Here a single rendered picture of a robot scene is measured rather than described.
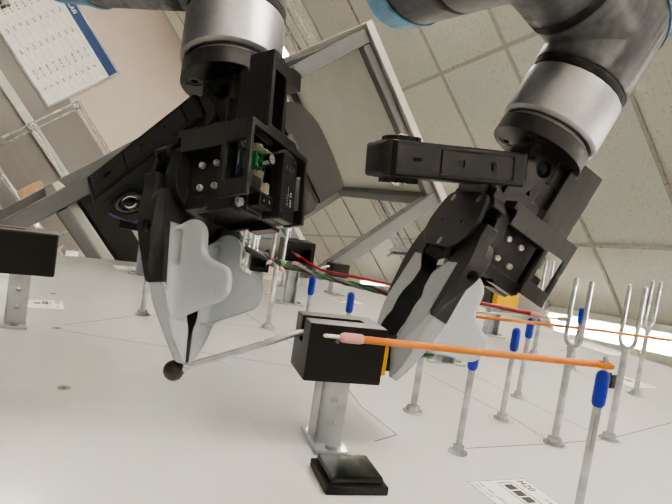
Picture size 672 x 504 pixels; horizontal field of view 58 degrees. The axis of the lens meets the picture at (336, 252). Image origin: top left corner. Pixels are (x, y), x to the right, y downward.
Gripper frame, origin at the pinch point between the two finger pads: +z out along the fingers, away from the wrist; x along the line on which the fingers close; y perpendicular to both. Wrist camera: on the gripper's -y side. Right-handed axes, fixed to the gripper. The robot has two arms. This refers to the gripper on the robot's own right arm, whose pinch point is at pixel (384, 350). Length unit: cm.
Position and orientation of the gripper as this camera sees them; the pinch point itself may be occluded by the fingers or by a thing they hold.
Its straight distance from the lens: 44.9
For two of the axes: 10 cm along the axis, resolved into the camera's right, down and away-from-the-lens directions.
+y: 8.0, 5.2, 2.9
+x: -2.7, -1.1, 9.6
